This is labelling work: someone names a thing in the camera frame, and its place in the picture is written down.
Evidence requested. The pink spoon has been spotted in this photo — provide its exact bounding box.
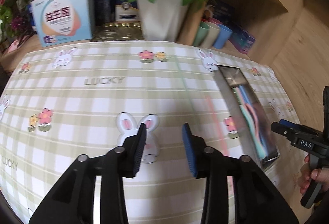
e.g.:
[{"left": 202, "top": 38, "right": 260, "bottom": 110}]
[{"left": 245, "top": 103, "right": 260, "bottom": 140}]

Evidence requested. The gold round tin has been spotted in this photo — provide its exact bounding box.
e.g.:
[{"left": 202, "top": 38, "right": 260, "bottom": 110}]
[{"left": 90, "top": 22, "right": 144, "bottom": 42}]

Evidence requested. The green chopstick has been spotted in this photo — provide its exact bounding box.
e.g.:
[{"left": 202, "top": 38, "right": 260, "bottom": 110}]
[{"left": 173, "top": 55, "right": 200, "bottom": 124}]

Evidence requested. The pink blossom plant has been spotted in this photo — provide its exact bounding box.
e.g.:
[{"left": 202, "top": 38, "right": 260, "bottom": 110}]
[{"left": 1, "top": 0, "right": 35, "bottom": 44}]

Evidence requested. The blue cup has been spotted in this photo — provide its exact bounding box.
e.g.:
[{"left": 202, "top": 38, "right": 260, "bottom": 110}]
[{"left": 213, "top": 24, "right": 233, "bottom": 49}]

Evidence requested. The probiotic product box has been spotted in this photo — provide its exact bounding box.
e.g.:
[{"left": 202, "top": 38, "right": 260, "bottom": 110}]
[{"left": 31, "top": 0, "right": 95, "bottom": 47}]

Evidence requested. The pink cup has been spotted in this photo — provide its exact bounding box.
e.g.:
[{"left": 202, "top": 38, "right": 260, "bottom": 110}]
[{"left": 202, "top": 17, "right": 222, "bottom": 25}]

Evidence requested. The white flower pot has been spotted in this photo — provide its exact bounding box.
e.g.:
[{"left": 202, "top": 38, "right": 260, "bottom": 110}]
[{"left": 137, "top": 0, "right": 189, "bottom": 42}]

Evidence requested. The green cup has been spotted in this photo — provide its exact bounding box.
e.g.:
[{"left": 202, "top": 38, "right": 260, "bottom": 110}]
[{"left": 192, "top": 21, "right": 210, "bottom": 47}]

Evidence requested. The purple small box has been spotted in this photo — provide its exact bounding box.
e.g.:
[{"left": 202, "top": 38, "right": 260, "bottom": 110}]
[{"left": 229, "top": 25, "right": 256, "bottom": 54}]

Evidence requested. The blue spoon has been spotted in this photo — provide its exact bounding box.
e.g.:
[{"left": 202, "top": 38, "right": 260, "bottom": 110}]
[{"left": 244, "top": 85, "right": 278, "bottom": 159}]

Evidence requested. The person's right hand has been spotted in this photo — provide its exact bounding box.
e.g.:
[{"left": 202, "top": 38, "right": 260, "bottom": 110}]
[{"left": 297, "top": 154, "right": 329, "bottom": 194}]

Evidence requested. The beige cup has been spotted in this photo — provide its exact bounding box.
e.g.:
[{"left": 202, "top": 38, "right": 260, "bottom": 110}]
[{"left": 201, "top": 22, "right": 220, "bottom": 48}]

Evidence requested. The dark blue medal box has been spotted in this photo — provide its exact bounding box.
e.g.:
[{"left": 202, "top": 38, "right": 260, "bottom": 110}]
[{"left": 94, "top": 0, "right": 140, "bottom": 26}]

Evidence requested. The plaid bunny tablecloth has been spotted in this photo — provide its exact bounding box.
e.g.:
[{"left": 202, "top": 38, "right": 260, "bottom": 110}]
[{"left": 1, "top": 41, "right": 298, "bottom": 223}]

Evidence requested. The stainless steel utensil tray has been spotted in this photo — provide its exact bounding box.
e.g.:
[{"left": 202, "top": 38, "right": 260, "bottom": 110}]
[{"left": 214, "top": 65, "right": 280, "bottom": 170}]

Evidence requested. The dark blue package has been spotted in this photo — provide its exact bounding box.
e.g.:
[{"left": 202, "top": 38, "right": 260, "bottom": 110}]
[{"left": 202, "top": 0, "right": 235, "bottom": 25}]

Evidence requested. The green spoon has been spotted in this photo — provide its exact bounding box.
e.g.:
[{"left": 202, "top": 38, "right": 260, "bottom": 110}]
[{"left": 240, "top": 105, "right": 266, "bottom": 160}]

